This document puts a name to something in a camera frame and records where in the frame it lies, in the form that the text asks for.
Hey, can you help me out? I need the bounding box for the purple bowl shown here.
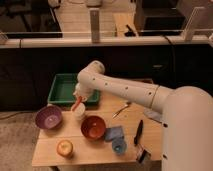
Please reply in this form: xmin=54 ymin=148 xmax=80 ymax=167
xmin=35 ymin=105 xmax=62 ymax=130

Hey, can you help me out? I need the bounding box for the orange red pepper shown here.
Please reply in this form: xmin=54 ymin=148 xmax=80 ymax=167
xmin=71 ymin=96 xmax=82 ymax=111

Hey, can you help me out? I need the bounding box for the small dark striped box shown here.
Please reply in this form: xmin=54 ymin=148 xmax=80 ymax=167
xmin=136 ymin=147 xmax=150 ymax=163

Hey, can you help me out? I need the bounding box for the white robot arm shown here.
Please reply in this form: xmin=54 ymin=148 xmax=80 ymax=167
xmin=74 ymin=60 xmax=213 ymax=171

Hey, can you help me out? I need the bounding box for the blue cloth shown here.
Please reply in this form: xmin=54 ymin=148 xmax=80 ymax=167
xmin=105 ymin=126 xmax=124 ymax=141

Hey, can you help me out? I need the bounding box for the green plastic tray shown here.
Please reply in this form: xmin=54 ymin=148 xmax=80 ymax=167
xmin=47 ymin=73 xmax=102 ymax=106

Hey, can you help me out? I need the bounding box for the red orange bowl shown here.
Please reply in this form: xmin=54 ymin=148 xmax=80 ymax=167
xmin=81 ymin=115 xmax=106 ymax=140

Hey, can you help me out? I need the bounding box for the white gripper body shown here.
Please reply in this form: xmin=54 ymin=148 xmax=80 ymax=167
xmin=73 ymin=83 xmax=94 ymax=102

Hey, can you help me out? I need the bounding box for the white rail barrier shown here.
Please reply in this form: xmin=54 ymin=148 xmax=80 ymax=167
xmin=0 ymin=8 xmax=213 ymax=48

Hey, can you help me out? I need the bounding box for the wooden board table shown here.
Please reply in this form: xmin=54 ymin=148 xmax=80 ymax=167
xmin=32 ymin=92 xmax=162 ymax=166

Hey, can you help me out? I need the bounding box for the yellow apple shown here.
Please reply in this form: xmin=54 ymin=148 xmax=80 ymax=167
xmin=56 ymin=140 xmax=73 ymax=158

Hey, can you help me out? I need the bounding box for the white paper cup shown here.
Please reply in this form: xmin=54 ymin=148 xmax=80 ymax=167
xmin=72 ymin=103 xmax=86 ymax=120

